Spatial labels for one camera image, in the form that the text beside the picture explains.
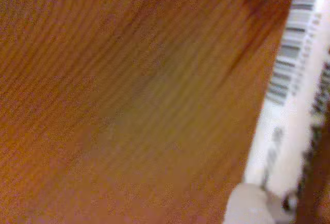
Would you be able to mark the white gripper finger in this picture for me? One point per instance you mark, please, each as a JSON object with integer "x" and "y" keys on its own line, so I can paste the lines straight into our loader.
{"x": 247, "y": 206}

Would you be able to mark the white whiteboard marker black cap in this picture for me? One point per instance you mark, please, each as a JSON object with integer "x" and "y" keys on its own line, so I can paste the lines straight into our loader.
{"x": 291, "y": 105}

